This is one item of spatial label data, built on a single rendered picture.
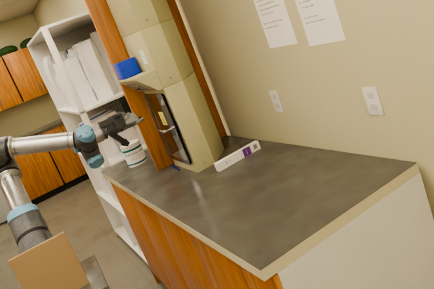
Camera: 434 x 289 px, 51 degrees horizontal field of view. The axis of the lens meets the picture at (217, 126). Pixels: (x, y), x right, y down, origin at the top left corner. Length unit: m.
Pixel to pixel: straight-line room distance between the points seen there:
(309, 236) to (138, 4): 1.37
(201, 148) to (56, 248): 0.97
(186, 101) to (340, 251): 1.15
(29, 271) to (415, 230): 1.34
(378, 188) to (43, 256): 1.16
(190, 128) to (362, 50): 1.00
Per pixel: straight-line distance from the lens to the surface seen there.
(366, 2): 1.66
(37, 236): 1.79
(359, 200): 1.59
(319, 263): 1.52
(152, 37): 2.29
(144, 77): 2.26
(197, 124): 2.36
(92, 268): 1.90
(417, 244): 1.82
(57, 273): 1.77
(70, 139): 2.06
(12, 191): 2.13
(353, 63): 1.79
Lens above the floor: 1.67
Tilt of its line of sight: 13 degrees down
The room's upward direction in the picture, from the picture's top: 21 degrees counter-clockwise
